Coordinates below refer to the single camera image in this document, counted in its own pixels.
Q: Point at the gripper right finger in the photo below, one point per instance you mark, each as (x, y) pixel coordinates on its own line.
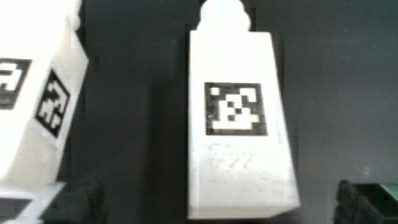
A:
(367, 203)

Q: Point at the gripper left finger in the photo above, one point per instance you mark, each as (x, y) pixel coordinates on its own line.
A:
(79, 207)

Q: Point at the white leg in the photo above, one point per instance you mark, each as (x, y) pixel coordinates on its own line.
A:
(242, 183)
(43, 66)

